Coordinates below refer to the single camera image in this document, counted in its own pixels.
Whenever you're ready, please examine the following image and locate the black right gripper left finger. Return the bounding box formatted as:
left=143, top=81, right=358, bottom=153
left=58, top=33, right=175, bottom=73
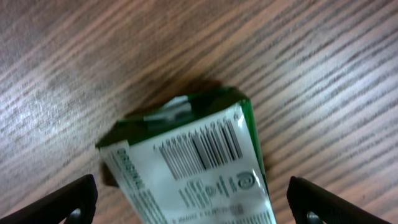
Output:
left=1, top=174, right=98, bottom=224

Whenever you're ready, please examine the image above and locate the green white soap packet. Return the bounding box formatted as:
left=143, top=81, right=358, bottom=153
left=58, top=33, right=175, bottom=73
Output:
left=96, top=86, right=275, bottom=223

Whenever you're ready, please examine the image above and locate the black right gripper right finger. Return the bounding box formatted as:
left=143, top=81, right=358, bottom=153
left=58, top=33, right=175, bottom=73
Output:
left=287, top=176, right=386, bottom=224

